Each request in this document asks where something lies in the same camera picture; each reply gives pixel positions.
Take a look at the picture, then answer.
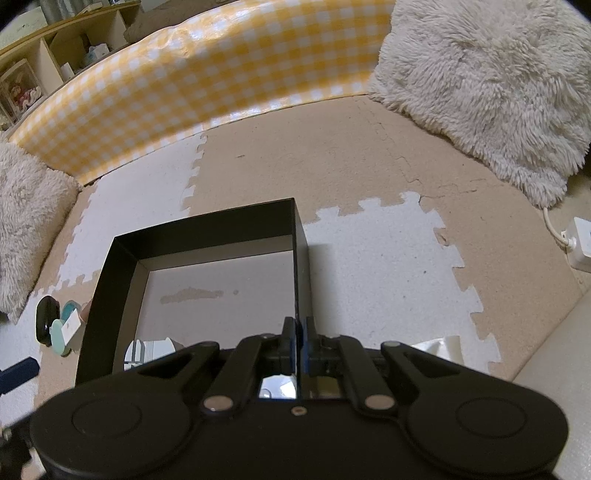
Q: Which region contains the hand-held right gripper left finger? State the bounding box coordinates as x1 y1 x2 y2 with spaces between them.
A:
126 316 299 418

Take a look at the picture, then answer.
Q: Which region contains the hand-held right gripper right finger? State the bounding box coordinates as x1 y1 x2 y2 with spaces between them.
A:
301 316 463 418

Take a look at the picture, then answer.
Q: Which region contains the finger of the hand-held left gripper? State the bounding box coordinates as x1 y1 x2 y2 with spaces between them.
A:
0 359 40 396

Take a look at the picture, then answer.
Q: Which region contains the mint green round compact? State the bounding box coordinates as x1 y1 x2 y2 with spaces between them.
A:
50 318 75 357

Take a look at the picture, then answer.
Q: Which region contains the black oval case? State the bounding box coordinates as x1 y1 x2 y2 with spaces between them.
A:
36 298 60 348

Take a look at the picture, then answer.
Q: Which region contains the white cube box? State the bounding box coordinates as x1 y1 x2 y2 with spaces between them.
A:
62 309 85 348

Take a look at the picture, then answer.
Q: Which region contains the black cardboard box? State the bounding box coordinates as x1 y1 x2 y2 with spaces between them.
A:
75 198 311 388

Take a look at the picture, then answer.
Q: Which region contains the white foam puzzle mat tile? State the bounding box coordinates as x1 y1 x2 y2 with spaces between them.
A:
37 133 209 303
305 191 505 376

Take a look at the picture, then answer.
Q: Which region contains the white striped round card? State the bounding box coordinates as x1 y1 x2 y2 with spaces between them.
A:
124 338 178 371

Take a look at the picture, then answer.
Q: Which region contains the clear plastic wrapper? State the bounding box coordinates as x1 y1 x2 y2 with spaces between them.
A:
410 336 462 366

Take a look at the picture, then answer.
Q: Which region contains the small cream fluffy cushion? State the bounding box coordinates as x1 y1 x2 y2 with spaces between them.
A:
0 141 81 324

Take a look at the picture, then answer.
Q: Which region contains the beige floor cushion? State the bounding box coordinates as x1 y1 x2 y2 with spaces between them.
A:
512 295 591 480

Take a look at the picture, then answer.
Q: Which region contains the yellow gingham padded panel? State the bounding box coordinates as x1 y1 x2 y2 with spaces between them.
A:
9 0 398 188

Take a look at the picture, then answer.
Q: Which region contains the clear doll display case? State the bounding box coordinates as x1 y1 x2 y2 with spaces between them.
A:
0 60 40 125

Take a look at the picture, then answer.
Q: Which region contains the white power strip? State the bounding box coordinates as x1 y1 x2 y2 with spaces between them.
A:
564 217 591 272

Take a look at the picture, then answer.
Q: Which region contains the large cream fluffy cushion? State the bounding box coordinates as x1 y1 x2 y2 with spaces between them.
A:
367 0 591 210

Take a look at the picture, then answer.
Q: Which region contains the wooden shelf unit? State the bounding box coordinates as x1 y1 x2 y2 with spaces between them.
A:
0 0 141 137

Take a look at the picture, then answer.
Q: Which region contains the white power cable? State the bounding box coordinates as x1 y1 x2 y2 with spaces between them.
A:
542 205 574 252

